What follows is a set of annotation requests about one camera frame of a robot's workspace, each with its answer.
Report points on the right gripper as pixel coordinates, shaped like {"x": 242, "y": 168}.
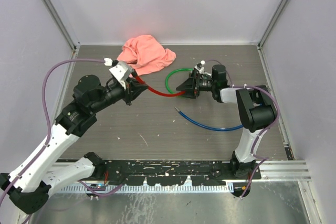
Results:
{"x": 190, "y": 84}

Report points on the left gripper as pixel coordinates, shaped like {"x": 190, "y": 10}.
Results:
{"x": 132, "y": 89}

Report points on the red cable lock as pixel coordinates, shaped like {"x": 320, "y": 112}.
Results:
{"x": 180, "y": 93}

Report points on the green cable lock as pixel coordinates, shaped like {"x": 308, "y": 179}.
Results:
{"x": 167, "y": 79}

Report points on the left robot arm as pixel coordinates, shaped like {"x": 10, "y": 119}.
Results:
{"x": 31, "y": 190}

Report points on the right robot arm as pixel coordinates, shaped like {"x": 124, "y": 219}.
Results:
{"x": 256, "y": 108}

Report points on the pink cloth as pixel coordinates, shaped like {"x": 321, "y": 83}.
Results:
{"x": 146, "y": 55}

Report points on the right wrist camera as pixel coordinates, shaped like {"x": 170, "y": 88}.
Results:
{"x": 199, "y": 68}

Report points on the blue cable lock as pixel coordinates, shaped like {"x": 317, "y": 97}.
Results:
{"x": 219, "y": 129}

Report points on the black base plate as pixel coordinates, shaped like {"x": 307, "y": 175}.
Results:
{"x": 169, "y": 173}

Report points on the slotted cable duct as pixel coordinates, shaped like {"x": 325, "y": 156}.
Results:
{"x": 125, "y": 189}

